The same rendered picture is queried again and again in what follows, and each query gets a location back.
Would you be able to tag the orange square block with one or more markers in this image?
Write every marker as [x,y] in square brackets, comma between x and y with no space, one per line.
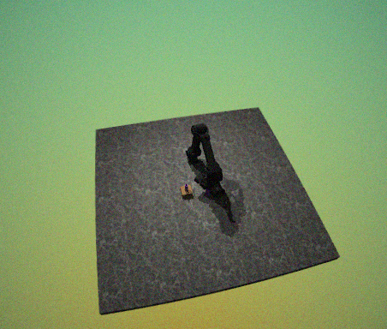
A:
[188,193]

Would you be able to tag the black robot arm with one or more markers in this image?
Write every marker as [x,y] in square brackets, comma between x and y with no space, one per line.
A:
[213,170]

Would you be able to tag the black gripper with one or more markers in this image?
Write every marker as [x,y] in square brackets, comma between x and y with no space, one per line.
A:
[204,184]

